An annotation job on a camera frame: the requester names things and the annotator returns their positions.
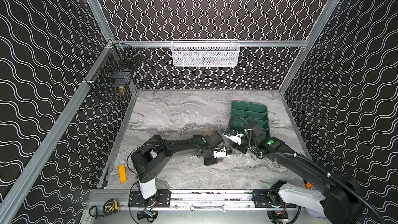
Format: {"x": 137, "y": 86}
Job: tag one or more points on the yellow block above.
{"x": 122, "y": 174}

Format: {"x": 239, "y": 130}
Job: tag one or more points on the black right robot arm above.
{"x": 335, "y": 196}

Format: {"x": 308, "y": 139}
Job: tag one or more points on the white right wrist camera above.
{"x": 237, "y": 139}

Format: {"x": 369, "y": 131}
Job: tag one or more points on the green divided plastic tray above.
{"x": 252, "y": 112}

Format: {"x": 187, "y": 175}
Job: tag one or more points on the black wire wall basket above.
{"x": 113, "y": 81}

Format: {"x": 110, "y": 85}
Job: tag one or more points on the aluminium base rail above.
{"x": 229, "y": 200}

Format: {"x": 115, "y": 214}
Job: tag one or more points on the white mesh wall basket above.
{"x": 205, "y": 53}

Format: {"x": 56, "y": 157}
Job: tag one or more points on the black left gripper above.
{"x": 210, "y": 158}

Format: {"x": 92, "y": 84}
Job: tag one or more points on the orange handled tool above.
{"x": 308, "y": 185}

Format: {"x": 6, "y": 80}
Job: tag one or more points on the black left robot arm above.
{"x": 149, "y": 159}

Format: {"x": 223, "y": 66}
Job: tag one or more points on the yellow tape measure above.
{"x": 110, "y": 207}

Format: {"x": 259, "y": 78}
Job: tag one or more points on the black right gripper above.
{"x": 243, "y": 144}

